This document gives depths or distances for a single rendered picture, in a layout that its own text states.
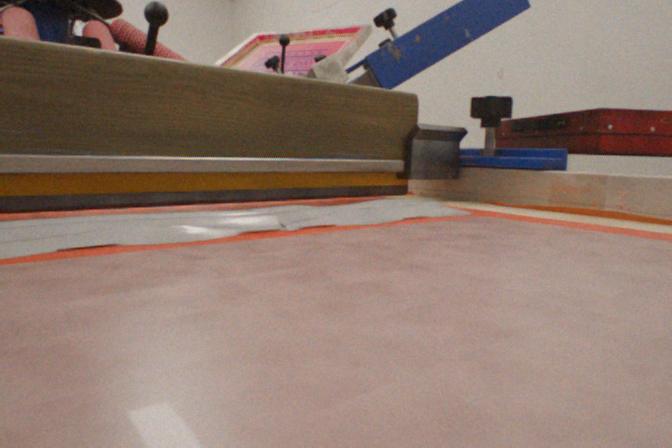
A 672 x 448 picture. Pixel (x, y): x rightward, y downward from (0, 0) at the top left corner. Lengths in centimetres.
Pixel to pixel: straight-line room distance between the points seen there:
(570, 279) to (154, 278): 15
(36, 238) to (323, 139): 23
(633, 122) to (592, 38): 131
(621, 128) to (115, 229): 101
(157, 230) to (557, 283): 18
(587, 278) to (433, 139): 29
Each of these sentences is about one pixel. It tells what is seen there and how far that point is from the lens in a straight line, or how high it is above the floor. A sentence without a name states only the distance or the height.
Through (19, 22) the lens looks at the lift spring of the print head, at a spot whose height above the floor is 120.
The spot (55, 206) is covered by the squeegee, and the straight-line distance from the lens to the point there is 33.
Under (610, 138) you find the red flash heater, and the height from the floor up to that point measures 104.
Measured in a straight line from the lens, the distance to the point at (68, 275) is 19.
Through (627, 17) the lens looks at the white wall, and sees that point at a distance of 238.
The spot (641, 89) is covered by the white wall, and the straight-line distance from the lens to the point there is 230.
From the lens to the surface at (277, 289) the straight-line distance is 16.
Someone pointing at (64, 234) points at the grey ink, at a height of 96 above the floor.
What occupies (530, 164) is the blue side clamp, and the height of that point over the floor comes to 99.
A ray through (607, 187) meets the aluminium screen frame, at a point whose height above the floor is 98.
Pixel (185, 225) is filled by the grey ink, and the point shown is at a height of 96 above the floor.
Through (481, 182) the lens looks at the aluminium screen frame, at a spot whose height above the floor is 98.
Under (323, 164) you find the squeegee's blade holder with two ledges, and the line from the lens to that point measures 38.
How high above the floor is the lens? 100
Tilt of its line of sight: 6 degrees down
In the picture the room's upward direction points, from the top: 2 degrees clockwise
